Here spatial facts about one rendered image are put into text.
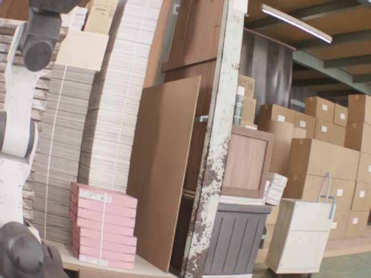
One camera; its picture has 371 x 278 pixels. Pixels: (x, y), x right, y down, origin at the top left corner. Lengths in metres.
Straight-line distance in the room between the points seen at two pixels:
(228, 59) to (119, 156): 0.73
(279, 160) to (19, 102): 3.82
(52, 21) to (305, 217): 1.93
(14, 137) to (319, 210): 1.94
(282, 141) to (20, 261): 4.11
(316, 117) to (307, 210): 3.72
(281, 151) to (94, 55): 2.94
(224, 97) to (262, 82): 4.59
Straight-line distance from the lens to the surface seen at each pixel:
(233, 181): 2.38
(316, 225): 2.83
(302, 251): 2.83
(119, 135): 2.50
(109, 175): 2.50
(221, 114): 2.23
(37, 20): 1.47
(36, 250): 1.25
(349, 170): 4.97
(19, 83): 1.54
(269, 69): 6.92
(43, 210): 2.43
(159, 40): 3.26
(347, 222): 5.10
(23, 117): 1.51
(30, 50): 1.41
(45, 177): 2.41
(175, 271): 2.67
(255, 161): 2.44
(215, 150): 2.22
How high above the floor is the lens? 0.62
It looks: 4 degrees up
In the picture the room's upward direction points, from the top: 9 degrees clockwise
